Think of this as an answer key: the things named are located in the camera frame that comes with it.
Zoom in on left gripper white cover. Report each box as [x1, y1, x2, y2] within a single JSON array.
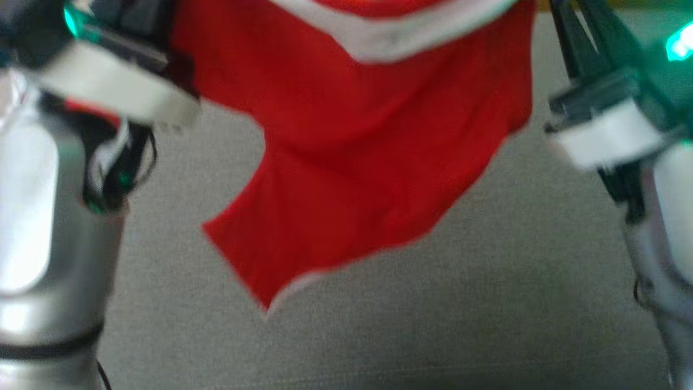
[[0, 0, 202, 131]]

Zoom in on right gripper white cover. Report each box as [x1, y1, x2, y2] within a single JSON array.
[[544, 0, 693, 171]]

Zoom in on red shorts with white trim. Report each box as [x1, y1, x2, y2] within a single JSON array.
[[171, 0, 538, 321]]

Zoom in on grey sofa seat cushion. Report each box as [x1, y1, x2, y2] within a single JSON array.
[[97, 8, 672, 390]]

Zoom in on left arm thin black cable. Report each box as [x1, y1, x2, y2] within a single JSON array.
[[95, 360, 114, 390]]

